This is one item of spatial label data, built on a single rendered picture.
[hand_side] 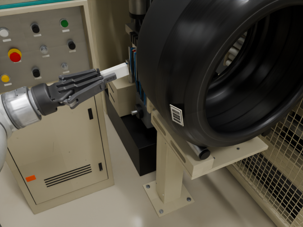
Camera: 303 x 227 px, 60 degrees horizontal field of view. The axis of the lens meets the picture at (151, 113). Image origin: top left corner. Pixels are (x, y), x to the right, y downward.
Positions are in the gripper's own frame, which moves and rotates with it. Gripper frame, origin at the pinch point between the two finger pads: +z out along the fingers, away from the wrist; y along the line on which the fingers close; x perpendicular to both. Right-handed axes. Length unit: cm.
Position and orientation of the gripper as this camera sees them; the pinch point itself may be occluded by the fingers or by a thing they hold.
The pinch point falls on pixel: (114, 73)
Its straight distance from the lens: 69.0
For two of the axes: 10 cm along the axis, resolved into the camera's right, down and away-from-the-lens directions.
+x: 1.4, 7.3, 6.7
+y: -4.2, -5.7, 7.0
